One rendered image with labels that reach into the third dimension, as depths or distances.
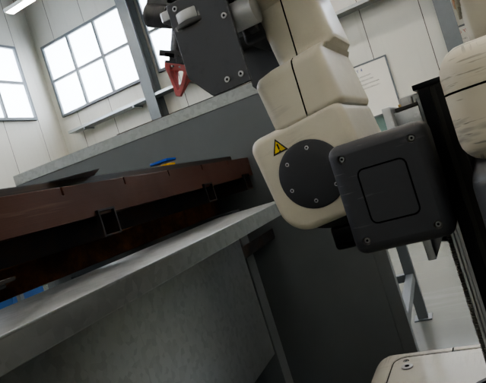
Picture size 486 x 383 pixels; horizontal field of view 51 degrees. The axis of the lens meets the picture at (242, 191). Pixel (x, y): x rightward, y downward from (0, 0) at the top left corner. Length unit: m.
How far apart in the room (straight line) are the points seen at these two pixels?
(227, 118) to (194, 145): 0.15
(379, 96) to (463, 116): 9.34
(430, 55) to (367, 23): 1.27
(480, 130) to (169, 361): 0.64
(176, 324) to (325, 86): 0.51
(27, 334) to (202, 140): 1.31
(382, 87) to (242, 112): 8.31
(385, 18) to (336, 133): 9.33
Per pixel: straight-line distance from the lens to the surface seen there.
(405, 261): 2.20
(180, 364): 0.98
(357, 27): 10.14
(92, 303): 0.56
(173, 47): 1.22
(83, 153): 1.98
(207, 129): 1.72
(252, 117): 1.66
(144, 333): 0.90
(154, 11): 1.26
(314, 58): 0.77
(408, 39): 9.95
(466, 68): 0.57
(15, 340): 0.49
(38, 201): 0.84
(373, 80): 9.94
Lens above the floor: 0.74
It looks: level
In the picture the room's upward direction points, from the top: 17 degrees counter-clockwise
